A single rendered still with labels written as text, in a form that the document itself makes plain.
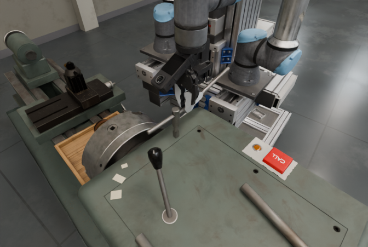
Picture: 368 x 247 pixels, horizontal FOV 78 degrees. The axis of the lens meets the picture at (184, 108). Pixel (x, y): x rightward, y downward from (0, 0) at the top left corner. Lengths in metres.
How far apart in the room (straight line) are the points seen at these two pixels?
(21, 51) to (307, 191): 1.65
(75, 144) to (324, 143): 2.27
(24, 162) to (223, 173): 2.21
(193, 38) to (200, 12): 0.05
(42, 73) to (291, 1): 1.55
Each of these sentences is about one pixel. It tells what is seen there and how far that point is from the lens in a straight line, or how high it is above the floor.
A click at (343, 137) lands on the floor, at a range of 2.87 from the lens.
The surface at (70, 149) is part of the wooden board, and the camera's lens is 1.28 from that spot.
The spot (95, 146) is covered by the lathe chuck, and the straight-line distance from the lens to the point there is 0.81.
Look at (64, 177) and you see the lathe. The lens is 1.64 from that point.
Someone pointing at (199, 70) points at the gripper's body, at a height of 1.49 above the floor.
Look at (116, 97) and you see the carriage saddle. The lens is 1.44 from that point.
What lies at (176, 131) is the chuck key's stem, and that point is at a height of 1.29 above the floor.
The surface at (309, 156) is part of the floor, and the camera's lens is 2.52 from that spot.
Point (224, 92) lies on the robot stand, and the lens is 1.11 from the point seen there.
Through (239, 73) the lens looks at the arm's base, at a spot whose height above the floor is 1.22.
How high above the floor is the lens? 1.79
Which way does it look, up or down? 42 degrees down
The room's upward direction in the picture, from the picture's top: straight up
